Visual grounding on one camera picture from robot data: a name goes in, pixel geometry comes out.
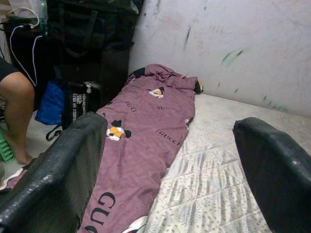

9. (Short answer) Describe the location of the person in black clothes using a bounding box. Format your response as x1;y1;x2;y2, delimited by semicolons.
0;58;36;166

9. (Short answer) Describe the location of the black table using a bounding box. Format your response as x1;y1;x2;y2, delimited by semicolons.
4;23;64;110

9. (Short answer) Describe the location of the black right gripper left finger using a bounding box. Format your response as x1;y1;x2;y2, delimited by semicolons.
0;112;108;233

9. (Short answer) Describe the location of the green plastic stool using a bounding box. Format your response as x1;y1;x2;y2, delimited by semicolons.
0;126;16;164

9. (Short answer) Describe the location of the blue plastic bag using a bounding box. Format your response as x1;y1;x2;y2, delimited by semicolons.
35;80;67;126

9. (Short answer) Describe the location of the black bag with white print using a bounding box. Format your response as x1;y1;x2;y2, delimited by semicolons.
46;81;104;142

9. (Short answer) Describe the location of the grey quilted mattress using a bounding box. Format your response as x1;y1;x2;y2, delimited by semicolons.
143;93;311;233

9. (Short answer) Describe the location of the black suitcase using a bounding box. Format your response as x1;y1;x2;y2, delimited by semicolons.
54;42;136;108

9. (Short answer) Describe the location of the clear plastic bottle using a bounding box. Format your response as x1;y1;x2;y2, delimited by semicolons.
30;0;49;37

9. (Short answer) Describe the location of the large black bag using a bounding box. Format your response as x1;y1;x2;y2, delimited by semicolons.
46;0;144;58

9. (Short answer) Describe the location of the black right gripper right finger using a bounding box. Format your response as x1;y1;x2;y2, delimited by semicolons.
232;116;311;233

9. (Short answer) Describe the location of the white charging cable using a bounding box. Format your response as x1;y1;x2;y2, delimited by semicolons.
6;7;44;87

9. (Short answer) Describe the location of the purple cartoon print blanket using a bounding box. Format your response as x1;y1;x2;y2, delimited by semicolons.
0;63;203;233

